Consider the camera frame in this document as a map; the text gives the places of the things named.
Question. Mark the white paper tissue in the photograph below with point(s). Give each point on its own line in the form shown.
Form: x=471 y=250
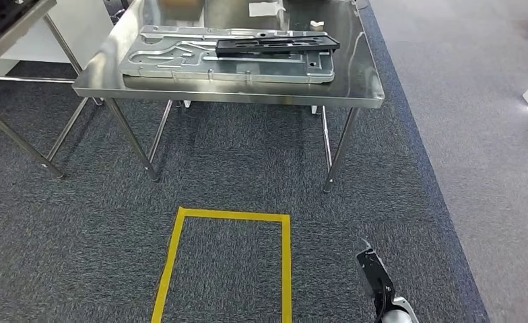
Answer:
x=264 y=9

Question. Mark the small white paper scrap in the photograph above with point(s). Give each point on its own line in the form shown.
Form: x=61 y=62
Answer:
x=316 y=23

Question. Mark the black plastic frame part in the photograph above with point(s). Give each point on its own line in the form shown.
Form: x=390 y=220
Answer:
x=273 y=45

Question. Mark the steel workbench table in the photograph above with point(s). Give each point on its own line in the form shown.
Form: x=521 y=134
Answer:
x=357 y=67

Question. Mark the steel side table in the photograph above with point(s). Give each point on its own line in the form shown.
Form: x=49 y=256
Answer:
x=5 y=44

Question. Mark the black tray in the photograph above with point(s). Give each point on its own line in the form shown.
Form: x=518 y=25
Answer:
x=1 y=15

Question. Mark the aluminium grooved fixture plate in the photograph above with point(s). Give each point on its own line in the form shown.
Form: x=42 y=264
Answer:
x=246 y=69

